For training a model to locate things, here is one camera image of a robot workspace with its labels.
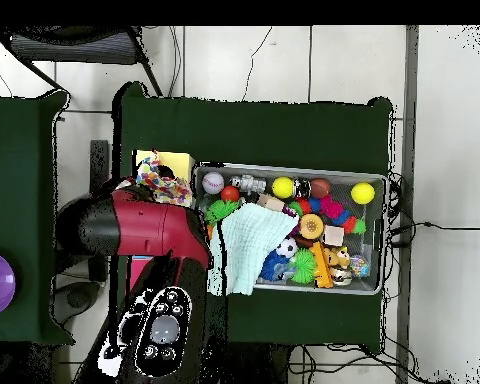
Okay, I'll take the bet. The mint green knitted cloth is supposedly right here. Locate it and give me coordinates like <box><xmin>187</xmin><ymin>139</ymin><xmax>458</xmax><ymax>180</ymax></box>
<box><xmin>207</xmin><ymin>202</ymin><xmax>299</xmax><ymax>297</ymax></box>

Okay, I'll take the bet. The multicoloured rope toy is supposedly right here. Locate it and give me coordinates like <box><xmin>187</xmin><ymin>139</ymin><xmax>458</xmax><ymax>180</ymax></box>
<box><xmin>135</xmin><ymin>150</ymin><xmax>195</xmax><ymax>208</ymax></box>

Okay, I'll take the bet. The silver mesh bin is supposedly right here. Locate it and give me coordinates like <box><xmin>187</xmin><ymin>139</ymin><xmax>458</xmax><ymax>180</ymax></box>
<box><xmin>193</xmin><ymin>161</ymin><xmax>389</xmax><ymax>296</ymax></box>

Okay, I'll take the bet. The wooden box with three holes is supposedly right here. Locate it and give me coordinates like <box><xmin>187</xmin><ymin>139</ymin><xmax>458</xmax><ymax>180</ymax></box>
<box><xmin>128</xmin><ymin>149</ymin><xmax>196</xmax><ymax>291</ymax></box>

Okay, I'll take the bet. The green spiky rubber ball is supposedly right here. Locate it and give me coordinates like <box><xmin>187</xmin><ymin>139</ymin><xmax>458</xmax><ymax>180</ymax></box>
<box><xmin>204</xmin><ymin>198</ymin><xmax>241</xmax><ymax>225</ymax></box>

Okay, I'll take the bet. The plain orange ball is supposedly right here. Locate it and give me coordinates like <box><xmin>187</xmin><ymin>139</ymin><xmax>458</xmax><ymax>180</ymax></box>
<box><xmin>220</xmin><ymin>185</ymin><xmax>241</xmax><ymax>203</ymax></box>

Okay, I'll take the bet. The plain wooden cube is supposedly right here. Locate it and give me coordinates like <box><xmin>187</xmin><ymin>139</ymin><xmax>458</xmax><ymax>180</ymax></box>
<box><xmin>257</xmin><ymin>192</ymin><xmax>286</xmax><ymax>212</ymax></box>
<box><xmin>321</xmin><ymin>224</ymin><xmax>346</xmax><ymax>247</ymax></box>

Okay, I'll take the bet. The small white baseball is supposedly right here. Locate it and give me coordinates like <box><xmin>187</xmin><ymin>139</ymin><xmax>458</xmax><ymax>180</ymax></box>
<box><xmin>201</xmin><ymin>171</ymin><xmax>226</xmax><ymax>196</ymax></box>

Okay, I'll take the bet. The plain yellow ball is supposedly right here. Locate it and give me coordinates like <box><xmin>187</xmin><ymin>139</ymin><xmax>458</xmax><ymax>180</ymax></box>
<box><xmin>350</xmin><ymin>181</ymin><xmax>376</xmax><ymax>206</ymax></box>
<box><xmin>271</xmin><ymin>176</ymin><xmax>296</xmax><ymax>200</ymax></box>

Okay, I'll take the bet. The toy hamburger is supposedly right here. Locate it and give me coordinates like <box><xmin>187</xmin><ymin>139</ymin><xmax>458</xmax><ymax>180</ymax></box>
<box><xmin>298</xmin><ymin>212</ymin><xmax>325</xmax><ymax>240</ymax></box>

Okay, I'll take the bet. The small brown football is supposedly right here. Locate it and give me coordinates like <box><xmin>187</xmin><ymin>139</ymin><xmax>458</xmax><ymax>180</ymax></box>
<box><xmin>309</xmin><ymin>178</ymin><xmax>332</xmax><ymax>200</ymax></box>

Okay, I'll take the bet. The black standing panel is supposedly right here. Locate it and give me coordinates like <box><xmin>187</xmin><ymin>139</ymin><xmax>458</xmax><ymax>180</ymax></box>
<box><xmin>88</xmin><ymin>139</ymin><xmax>110</xmax><ymax>281</ymax></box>

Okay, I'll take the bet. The grey round stand base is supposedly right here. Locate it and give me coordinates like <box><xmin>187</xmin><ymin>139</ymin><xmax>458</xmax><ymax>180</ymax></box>
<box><xmin>51</xmin><ymin>281</ymin><xmax>101</xmax><ymax>326</ymax></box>

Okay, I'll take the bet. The dark green side table cloth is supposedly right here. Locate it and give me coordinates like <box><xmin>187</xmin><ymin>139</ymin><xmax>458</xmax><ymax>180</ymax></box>
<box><xmin>0</xmin><ymin>89</ymin><xmax>75</xmax><ymax>346</ymax></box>

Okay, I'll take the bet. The black metal chair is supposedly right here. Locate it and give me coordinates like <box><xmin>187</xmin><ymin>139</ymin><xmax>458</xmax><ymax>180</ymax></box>
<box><xmin>0</xmin><ymin>25</ymin><xmax>163</xmax><ymax>97</ymax></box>

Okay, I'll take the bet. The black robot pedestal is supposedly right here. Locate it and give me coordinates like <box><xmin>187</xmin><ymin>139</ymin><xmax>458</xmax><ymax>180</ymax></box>
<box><xmin>207</xmin><ymin>342</ymin><xmax>291</xmax><ymax>384</ymax></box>

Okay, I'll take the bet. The black power cable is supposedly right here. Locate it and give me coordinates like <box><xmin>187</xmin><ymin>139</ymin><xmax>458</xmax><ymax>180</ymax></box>
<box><xmin>388</xmin><ymin>220</ymin><xmax>480</xmax><ymax>233</ymax></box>

